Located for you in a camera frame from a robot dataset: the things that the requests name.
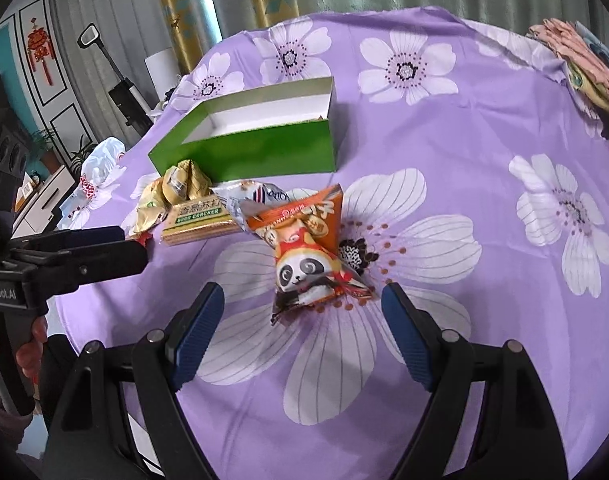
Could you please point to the person's left hand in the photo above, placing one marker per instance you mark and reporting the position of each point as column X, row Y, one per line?
column 32, row 355

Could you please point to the yellow green cracker packet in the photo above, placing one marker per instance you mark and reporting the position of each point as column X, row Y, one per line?
column 199, row 222

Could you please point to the green cardboard box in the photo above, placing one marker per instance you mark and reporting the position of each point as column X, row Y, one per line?
column 264, row 152

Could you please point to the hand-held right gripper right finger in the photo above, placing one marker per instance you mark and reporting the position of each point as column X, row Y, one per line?
column 404, row 340

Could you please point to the red knot wall decoration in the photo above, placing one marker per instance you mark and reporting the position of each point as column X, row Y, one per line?
column 40, row 47

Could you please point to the white low cabinet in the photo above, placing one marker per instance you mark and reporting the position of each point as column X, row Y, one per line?
column 42, row 202

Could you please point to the gold snack packet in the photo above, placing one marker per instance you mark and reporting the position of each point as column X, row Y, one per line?
column 187, row 182

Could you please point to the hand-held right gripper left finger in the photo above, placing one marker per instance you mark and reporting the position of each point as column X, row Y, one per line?
column 204, row 330

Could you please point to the orange panda snack packet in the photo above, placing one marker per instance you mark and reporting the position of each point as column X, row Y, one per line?
column 299, row 255

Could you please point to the white red plastic bag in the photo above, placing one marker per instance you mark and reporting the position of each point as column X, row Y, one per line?
column 97, row 175

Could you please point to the white board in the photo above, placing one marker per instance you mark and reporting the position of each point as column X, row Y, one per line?
column 162, row 75

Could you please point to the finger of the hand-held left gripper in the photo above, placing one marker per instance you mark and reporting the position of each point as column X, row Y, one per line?
column 84, row 237
column 109, row 260

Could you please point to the cream green snack packet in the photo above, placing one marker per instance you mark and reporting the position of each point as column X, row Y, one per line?
column 149, row 207

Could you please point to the pile of folded clothes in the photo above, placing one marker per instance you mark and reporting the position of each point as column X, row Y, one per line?
column 584, row 60

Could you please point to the purple floral cloth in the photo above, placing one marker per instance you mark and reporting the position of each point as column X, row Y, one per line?
column 434, row 150

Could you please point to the black upright vacuum cleaner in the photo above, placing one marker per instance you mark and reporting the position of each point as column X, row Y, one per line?
column 127, row 100

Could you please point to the white striped snack packet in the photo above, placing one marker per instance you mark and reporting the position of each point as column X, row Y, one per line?
column 254, row 197

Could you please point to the green potted plant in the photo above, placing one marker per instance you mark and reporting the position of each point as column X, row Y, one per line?
column 79, row 152

